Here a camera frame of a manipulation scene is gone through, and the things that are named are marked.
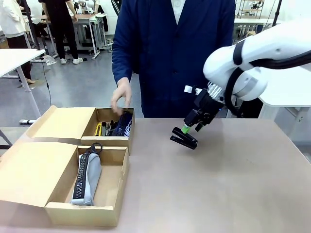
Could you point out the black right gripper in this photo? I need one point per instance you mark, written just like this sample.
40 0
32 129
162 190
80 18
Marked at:
206 106

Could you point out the navy blue pencil case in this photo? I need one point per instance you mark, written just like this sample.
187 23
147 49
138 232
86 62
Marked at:
125 126

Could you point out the yellow utility knife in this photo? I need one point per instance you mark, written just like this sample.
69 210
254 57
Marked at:
98 129

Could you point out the grey pencil case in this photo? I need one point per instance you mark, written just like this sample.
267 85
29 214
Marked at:
86 179

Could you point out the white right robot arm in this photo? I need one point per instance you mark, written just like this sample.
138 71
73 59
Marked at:
257 55

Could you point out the small open cardboard box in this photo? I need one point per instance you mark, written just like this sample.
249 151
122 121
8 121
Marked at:
63 123

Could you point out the large open cardboard box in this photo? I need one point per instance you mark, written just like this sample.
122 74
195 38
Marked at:
36 174

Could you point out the person's right hand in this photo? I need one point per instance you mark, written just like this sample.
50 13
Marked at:
124 92

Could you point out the person in blue coat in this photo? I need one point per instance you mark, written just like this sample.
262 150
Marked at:
175 55

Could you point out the metal background shelf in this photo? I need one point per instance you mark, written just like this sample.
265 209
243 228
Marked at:
250 8

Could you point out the black tripod pole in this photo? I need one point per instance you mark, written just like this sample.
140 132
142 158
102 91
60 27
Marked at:
277 12

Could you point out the grey background workbench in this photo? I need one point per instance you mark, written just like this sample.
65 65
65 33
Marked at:
90 26

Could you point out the bystander in black clothes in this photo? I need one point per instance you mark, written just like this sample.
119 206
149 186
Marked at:
60 29

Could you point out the white side table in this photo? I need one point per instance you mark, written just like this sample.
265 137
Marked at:
17 60

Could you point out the bystander in white top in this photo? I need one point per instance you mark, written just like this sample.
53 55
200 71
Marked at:
12 21

